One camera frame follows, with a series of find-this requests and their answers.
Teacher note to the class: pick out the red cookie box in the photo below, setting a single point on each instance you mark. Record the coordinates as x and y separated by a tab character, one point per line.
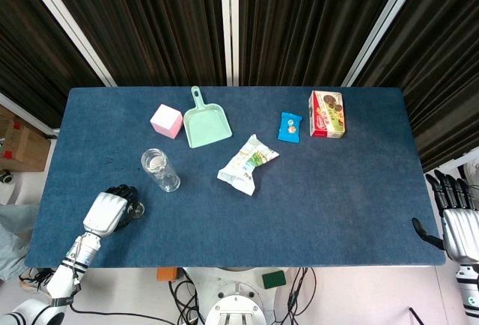
326	114

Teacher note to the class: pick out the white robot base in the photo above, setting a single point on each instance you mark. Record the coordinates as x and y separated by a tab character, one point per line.
239	299

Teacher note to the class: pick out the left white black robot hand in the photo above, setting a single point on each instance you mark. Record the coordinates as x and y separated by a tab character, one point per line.
105	210

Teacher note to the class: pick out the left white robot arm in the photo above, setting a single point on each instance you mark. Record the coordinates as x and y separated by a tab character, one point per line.
71	265

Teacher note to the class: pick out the brown cardboard box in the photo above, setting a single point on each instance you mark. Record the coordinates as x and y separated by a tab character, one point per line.
22	141

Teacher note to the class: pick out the white green snack bag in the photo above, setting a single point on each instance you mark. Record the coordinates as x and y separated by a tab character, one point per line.
247	166

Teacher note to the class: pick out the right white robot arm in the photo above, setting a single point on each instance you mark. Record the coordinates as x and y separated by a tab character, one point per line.
469	287

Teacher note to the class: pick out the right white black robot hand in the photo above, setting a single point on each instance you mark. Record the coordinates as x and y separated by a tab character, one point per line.
458	227

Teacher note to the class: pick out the grey cloth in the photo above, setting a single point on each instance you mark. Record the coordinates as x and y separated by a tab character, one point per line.
15	235

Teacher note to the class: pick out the small blue snack packet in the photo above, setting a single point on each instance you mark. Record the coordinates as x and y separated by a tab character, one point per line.
289	127

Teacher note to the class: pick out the pink cube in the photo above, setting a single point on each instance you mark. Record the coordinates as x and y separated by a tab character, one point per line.
166	121

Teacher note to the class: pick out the dark pleated curtain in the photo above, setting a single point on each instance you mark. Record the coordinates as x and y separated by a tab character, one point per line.
441	59
26	40
299	21
149	21

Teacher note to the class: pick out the orange block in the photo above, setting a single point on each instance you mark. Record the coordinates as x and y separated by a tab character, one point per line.
166	275

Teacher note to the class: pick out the white frame post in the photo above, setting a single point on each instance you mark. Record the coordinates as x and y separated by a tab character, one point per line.
67	21
229	25
385	25

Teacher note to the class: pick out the blue table mat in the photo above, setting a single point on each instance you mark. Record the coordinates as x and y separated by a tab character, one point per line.
299	197

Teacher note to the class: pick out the clear glass cup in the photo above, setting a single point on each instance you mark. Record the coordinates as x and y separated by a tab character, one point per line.
161	171

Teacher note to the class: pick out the green block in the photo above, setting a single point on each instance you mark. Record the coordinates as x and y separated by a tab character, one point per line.
274	280

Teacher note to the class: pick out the mint green dustpan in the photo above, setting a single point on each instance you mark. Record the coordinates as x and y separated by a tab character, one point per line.
206	123

